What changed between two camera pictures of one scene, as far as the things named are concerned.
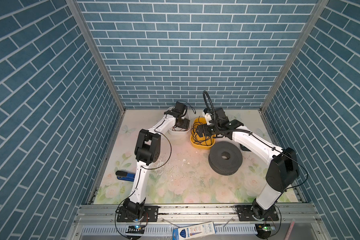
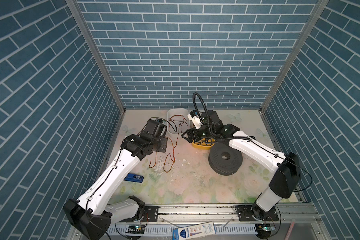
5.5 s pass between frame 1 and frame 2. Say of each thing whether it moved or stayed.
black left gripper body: moved
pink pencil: stayed
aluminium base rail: stayed
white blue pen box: stayed
